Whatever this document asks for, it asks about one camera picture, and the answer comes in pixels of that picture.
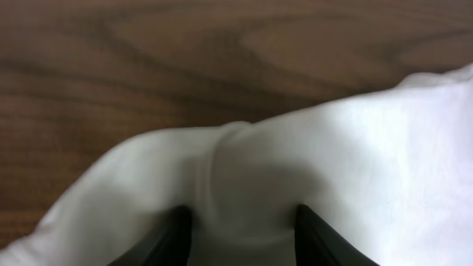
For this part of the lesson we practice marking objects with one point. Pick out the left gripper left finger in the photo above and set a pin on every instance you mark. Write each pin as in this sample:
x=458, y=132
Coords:
x=167, y=245

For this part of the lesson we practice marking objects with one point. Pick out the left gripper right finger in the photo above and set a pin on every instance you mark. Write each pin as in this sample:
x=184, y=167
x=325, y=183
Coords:
x=318, y=244

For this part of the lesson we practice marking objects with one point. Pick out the white printed t-shirt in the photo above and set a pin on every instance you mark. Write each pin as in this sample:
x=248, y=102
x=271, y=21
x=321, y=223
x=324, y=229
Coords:
x=390, y=171

